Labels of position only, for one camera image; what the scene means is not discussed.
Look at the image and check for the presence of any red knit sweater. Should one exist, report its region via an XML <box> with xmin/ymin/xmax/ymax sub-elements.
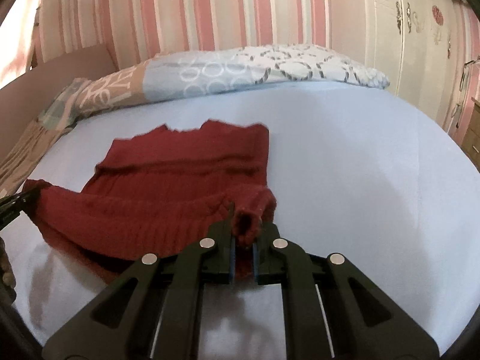
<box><xmin>24</xmin><ymin>120</ymin><xmax>276</xmax><ymax>283</ymax></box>

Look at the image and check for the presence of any folded brown garment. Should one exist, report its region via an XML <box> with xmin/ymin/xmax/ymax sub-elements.
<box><xmin>0</xmin><ymin>120</ymin><xmax>71</xmax><ymax>197</ymax></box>

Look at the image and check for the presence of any pink upholstered headboard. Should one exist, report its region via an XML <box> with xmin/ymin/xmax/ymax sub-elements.
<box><xmin>0</xmin><ymin>45</ymin><xmax>117</xmax><ymax>158</ymax></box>

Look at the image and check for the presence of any plaid green pink pillow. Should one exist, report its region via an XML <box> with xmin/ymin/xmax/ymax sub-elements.
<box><xmin>37</xmin><ymin>78</ymin><xmax>92</xmax><ymax>131</ymax></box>

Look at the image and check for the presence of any light blue bed sheet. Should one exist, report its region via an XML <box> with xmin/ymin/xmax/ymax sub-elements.
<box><xmin>1</xmin><ymin>82</ymin><xmax>479</xmax><ymax>359</ymax></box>

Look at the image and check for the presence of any bright pink curtain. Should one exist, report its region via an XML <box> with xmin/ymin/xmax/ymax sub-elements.
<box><xmin>1</xmin><ymin>0</ymin><xmax>41</xmax><ymax>87</ymax></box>

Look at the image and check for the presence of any patterned blue brown duvet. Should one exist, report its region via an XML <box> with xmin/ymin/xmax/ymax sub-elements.
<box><xmin>72</xmin><ymin>44</ymin><xmax>390</xmax><ymax>119</ymax></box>

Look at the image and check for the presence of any wooden bedside drawer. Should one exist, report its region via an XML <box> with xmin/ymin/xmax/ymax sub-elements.
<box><xmin>460</xmin><ymin>97</ymin><xmax>480</xmax><ymax>168</ymax></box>

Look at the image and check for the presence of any white floral wardrobe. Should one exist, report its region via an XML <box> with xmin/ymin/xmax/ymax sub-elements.
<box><xmin>365</xmin><ymin>0</ymin><xmax>473</xmax><ymax>131</ymax></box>

